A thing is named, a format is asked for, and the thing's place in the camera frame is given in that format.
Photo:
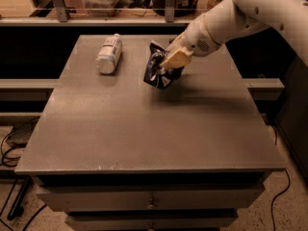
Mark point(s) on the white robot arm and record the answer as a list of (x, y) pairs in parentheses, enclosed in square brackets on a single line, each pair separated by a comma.
[(233, 19)]

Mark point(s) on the lower grey drawer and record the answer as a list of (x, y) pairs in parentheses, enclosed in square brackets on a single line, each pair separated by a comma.
[(185, 220)]

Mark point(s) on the white plastic bottle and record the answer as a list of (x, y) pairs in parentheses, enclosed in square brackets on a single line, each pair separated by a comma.
[(109, 54)]

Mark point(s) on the grey drawer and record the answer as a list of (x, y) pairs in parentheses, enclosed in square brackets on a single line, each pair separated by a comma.
[(95, 199), (185, 220)]

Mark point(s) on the black power adapter on floor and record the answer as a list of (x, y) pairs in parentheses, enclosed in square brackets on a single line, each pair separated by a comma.
[(20, 135)]

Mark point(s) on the grey metal shelf rail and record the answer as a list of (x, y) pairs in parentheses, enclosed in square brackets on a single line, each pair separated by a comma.
[(72, 13)]

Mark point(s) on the blue chip bag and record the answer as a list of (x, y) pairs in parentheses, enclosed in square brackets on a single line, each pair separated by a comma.
[(155, 75)]

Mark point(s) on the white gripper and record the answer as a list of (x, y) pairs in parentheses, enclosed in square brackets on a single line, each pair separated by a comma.
[(194, 39)]

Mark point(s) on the upper grey drawer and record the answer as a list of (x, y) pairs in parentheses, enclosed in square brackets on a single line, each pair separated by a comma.
[(95, 199)]

